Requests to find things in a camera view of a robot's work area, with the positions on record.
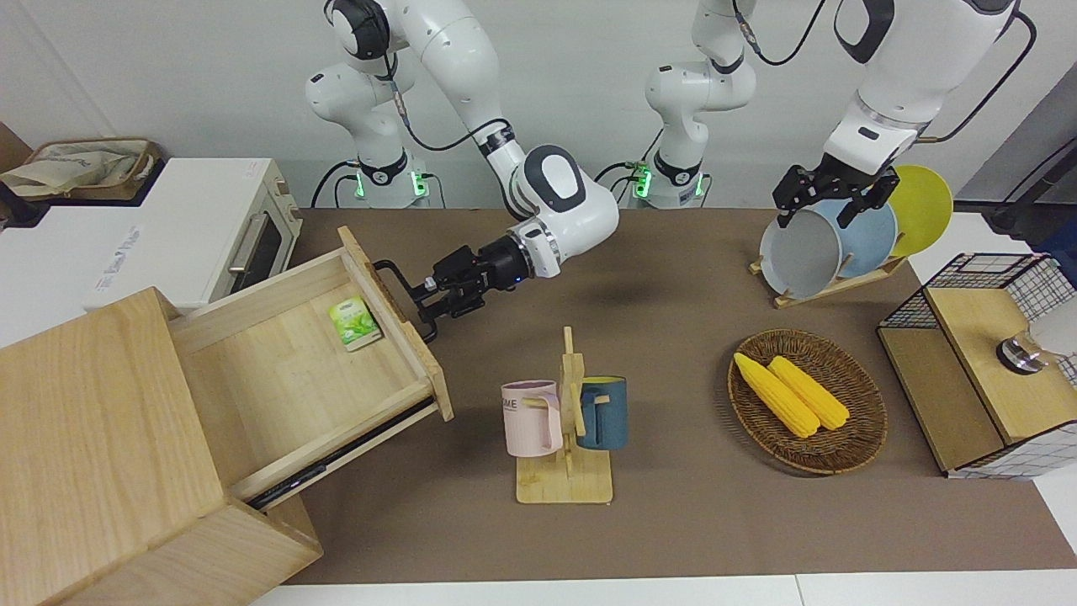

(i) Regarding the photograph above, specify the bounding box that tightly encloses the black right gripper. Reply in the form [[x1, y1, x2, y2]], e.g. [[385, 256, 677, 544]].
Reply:
[[410, 240, 533, 331]]

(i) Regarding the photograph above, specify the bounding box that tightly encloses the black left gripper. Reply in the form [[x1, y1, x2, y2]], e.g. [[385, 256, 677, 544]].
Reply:
[[774, 154, 899, 230]]

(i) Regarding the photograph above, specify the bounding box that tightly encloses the black metal drawer handle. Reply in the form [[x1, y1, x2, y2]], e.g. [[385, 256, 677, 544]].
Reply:
[[373, 259, 440, 344]]

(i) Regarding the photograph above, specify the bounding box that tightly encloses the light wooden drawer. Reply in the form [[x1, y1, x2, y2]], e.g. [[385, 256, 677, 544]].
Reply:
[[168, 226, 455, 511]]

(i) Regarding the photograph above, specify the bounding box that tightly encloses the grey plate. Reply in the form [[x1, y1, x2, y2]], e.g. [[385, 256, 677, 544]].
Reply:
[[759, 209, 844, 300]]

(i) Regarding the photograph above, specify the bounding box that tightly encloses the light blue plate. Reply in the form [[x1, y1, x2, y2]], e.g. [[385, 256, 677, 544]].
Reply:
[[812, 198, 899, 279]]

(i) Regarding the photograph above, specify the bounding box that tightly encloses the green tea packet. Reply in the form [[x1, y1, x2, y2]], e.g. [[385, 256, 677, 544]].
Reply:
[[328, 295, 384, 352]]

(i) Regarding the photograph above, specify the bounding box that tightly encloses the wooden plate rack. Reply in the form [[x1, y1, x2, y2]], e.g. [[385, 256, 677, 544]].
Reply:
[[749, 255, 910, 310]]

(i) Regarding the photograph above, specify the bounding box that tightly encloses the yellow plate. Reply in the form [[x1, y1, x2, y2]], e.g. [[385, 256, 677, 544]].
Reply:
[[888, 165, 954, 258]]

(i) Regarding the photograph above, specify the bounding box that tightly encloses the pink mug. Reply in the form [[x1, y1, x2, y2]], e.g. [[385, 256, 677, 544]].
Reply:
[[501, 380, 565, 458]]

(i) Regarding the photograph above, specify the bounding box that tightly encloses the yellow corn cob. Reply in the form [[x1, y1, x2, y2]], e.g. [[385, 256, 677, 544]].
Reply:
[[767, 356, 851, 431], [734, 353, 821, 439]]

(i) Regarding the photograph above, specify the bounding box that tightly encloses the brown table mat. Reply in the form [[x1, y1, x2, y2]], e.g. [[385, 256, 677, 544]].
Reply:
[[252, 206, 1077, 586]]

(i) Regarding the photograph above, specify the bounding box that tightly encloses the black equipment base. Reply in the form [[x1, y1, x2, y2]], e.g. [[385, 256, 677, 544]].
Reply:
[[984, 198, 1077, 253]]

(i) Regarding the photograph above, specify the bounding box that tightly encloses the dark blue mug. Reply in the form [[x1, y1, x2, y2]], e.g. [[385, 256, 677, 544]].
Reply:
[[575, 376, 629, 451]]

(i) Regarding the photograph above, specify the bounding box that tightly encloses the wooden mug rack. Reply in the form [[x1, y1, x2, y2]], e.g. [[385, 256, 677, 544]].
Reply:
[[515, 327, 615, 506]]

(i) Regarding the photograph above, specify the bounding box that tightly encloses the brown wicker basket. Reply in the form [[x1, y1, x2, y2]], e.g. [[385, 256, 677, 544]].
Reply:
[[728, 329, 889, 476]]

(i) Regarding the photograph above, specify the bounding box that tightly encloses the white toaster oven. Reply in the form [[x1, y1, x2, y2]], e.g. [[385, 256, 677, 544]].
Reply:
[[84, 157, 302, 319]]

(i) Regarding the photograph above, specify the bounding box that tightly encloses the light wooden cabinet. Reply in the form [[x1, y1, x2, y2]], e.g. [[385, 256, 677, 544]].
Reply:
[[0, 286, 323, 606]]

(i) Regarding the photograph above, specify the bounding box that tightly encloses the white printed box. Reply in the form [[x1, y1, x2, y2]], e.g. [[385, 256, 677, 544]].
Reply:
[[0, 202, 165, 348]]

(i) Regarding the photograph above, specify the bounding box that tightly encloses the beige canvas bag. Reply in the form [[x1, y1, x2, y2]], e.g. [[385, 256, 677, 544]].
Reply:
[[0, 137, 161, 203]]

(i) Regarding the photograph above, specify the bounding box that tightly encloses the black right arm base cable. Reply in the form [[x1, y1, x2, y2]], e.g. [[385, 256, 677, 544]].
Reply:
[[310, 160, 358, 209]]

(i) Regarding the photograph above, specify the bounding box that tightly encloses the black arm base cable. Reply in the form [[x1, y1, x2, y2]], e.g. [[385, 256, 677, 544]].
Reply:
[[310, 160, 358, 209], [589, 126, 666, 209]]

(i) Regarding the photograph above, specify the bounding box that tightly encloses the wire shelf with wooden boards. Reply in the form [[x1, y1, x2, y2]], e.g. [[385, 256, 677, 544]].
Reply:
[[877, 252, 1077, 481]]

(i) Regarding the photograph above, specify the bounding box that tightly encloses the black left arm base cable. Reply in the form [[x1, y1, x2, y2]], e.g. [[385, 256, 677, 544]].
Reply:
[[589, 126, 666, 209]]

